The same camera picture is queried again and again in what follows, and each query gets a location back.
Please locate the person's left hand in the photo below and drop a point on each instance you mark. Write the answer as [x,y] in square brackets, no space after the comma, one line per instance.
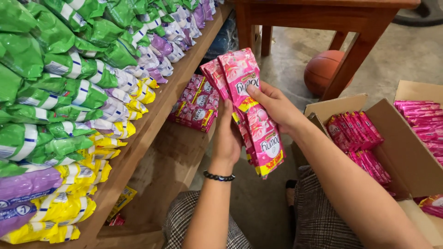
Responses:
[225,141]

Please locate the person's right hand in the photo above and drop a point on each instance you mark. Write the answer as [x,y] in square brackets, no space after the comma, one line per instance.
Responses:
[278,110]

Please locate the person's left fingers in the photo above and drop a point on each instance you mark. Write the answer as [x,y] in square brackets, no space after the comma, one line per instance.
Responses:
[226,110]

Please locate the pink sachet strip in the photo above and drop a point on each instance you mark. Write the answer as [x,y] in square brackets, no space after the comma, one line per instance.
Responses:
[258,135]

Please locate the stack of pink sachets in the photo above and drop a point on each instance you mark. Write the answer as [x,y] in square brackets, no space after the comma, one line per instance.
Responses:
[195,107]

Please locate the dark blue plastic bag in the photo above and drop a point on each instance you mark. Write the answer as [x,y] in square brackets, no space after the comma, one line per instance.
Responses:
[223,39]

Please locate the wooden shelf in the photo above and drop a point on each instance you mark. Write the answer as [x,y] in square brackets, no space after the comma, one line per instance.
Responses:
[155,117]

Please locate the row of purple white packets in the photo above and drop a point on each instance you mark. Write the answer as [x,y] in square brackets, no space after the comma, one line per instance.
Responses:
[152,58]

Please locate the orange basketball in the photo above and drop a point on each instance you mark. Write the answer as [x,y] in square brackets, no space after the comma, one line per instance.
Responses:
[320,71]

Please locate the person's foot in black sandal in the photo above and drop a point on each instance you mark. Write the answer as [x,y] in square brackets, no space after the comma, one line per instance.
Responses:
[290,193]

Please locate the bundle of pink sachets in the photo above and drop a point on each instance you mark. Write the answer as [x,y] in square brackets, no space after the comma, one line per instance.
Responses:
[353,131]
[372,167]
[422,121]

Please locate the small yellow packet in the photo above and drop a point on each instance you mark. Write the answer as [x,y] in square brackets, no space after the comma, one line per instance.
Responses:
[123,200]

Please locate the person's plaid trousers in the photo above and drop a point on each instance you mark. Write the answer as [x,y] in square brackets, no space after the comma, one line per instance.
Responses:
[318,221]

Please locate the small red packet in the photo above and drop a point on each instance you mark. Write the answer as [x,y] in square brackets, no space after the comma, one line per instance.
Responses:
[117,220]

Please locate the wooden table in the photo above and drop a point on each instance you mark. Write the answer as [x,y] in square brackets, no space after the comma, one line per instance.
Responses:
[360,20]

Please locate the cardboard box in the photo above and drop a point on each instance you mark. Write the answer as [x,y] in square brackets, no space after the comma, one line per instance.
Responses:
[398,159]

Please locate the heap of green packets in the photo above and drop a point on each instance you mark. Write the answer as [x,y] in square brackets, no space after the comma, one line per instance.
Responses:
[52,69]

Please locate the heap of yellow packets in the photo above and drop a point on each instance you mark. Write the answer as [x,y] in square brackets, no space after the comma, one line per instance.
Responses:
[72,204]

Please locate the large purple packet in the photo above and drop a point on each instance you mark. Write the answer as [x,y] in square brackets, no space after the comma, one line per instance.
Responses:
[27,185]
[15,216]

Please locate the black tyre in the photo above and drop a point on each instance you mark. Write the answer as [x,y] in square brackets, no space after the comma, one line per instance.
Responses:
[420,15]

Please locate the pink packet with yellow edge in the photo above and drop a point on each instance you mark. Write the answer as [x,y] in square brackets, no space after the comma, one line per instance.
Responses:
[433,205]

